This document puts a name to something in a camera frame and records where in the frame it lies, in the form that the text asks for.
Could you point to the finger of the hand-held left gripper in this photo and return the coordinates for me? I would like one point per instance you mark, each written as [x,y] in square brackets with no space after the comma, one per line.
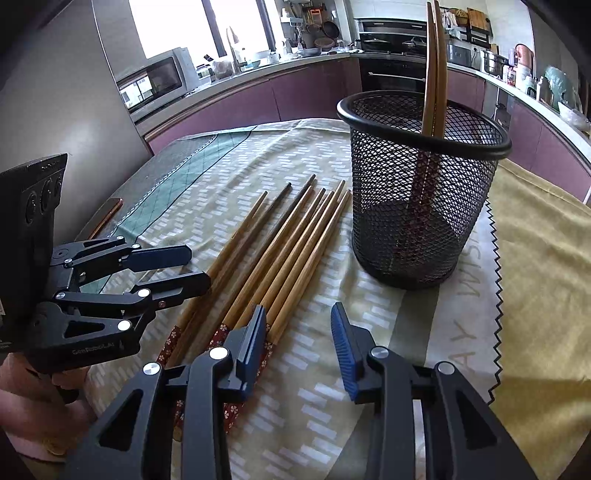
[157,258]
[180,288]

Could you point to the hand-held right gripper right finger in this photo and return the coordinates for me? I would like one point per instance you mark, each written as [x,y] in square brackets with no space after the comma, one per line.
[344,350]

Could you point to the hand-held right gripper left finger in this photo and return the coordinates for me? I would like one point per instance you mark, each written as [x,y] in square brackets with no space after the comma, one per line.
[251,344]

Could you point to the bunch of wooden chopsticks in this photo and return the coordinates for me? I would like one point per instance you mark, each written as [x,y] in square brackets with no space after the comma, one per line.
[304,258]

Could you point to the black mesh basket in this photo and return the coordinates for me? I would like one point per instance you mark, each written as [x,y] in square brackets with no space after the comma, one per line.
[392,207]

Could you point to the floral-tipped wooden chopstick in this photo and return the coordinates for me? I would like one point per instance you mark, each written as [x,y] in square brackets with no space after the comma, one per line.
[442,83]
[431,92]

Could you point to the person's left hand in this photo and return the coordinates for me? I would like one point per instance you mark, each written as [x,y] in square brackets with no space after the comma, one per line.
[27,401]

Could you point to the dark flat device copper edge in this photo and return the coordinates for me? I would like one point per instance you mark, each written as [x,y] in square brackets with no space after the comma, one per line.
[107,217]

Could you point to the grey refrigerator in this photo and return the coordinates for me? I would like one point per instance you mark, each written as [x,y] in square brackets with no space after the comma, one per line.
[55,92]

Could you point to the patterned green beige tablecloth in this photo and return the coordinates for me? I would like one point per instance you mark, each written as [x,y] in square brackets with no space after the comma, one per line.
[277,152]

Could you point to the silver microwave oven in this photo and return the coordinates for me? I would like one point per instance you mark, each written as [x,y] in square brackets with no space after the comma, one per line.
[152,81]

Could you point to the purple lower kitchen cabinets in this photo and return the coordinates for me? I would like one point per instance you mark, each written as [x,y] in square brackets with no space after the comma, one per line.
[258,99]

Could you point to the yellow cloth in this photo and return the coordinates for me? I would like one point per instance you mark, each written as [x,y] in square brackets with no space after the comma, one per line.
[545,277]

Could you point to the kitchen faucet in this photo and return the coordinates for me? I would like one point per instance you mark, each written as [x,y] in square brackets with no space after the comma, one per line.
[232,46]

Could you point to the window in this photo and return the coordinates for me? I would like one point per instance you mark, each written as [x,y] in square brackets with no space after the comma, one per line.
[184,23]

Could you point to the black built-in oven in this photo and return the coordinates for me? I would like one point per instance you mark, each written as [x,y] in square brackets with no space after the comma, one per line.
[392,76]

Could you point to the hanging frying pan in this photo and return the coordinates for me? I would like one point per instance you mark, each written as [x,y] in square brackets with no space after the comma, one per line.
[330,30]

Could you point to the black lidded pot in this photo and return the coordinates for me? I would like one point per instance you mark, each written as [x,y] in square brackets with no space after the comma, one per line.
[374,44]
[413,44]

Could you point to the silver box appliance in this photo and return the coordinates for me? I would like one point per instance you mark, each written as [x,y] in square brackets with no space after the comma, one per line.
[459,53]

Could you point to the stainless steel pot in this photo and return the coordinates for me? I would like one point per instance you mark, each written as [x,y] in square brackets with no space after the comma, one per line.
[495,62]

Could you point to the range hood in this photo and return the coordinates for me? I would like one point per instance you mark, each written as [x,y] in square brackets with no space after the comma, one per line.
[392,25]

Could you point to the pink kitchen appliance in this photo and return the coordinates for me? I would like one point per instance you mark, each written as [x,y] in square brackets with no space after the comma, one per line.
[525,56]

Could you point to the wall rack with cutting boards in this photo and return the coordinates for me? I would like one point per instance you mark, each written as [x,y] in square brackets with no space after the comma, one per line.
[478,25]

